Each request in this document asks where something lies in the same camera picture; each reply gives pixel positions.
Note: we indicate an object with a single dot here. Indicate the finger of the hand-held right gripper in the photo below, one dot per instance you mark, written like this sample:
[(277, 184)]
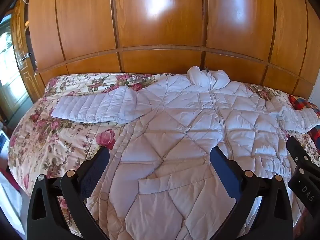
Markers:
[(296, 150)]

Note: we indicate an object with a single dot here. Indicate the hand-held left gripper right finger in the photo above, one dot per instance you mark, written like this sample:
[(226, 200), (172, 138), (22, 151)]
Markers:
[(222, 172)]

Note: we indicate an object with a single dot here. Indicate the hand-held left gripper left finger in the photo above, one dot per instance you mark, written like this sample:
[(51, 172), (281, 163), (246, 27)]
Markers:
[(96, 172)]

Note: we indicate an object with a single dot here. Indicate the white quilted puffer jacket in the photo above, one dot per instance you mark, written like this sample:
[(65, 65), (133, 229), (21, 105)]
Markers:
[(175, 117)]

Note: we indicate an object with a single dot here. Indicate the plaid pillow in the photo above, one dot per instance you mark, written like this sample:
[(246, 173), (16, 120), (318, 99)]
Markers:
[(300, 103)]

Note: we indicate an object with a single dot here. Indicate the floral bedspread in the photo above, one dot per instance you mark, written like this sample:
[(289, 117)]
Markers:
[(37, 135)]

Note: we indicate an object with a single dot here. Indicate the white bedside furniture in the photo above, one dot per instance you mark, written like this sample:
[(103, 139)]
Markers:
[(8, 192)]

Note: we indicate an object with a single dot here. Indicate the wooden door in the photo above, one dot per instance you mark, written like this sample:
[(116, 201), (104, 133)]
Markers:
[(21, 37)]

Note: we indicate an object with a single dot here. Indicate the wooden wardrobe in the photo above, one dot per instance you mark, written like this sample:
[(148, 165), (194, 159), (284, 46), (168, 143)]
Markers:
[(160, 17)]

